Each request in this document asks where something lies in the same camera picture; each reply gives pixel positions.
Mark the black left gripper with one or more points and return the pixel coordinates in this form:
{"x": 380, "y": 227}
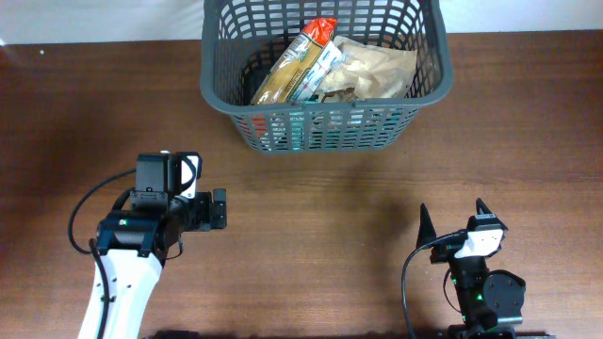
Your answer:
{"x": 204, "y": 219}

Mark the red orange pasta package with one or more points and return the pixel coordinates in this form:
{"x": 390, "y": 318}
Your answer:
{"x": 297, "y": 59}

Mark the grey plastic lattice basket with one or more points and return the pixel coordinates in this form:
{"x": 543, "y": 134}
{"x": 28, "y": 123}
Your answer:
{"x": 242, "y": 40}

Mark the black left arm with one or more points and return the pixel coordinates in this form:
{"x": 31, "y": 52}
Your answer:
{"x": 132, "y": 242}

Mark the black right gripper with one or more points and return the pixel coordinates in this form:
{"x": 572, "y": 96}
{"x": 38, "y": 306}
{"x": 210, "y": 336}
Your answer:
{"x": 426, "y": 233}

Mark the beige kraft paper pouch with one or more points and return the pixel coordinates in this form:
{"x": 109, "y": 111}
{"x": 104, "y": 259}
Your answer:
{"x": 375, "y": 72}

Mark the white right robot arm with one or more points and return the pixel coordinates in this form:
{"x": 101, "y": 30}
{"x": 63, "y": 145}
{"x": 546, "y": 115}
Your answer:
{"x": 490, "y": 301}

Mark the colourful tissue pack bundle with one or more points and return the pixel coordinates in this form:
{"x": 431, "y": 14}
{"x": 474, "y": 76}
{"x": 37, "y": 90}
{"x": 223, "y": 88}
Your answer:
{"x": 328, "y": 58}

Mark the light teal wipes packet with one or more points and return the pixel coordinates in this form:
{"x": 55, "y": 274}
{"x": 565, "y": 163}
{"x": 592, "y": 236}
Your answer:
{"x": 314, "y": 131}

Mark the brown chocolate snack pouch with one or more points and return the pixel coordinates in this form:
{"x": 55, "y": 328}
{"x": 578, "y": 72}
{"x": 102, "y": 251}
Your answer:
{"x": 346, "y": 95}

